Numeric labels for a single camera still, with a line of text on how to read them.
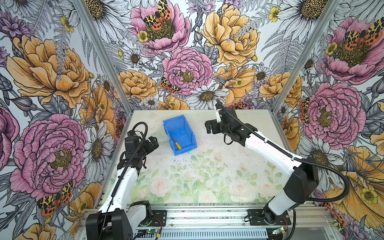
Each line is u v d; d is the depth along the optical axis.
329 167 0.41
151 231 0.71
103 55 0.88
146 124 0.66
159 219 0.73
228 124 0.61
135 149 0.58
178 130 1.08
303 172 0.44
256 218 0.73
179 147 0.99
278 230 0.72
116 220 0.39
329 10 0.73
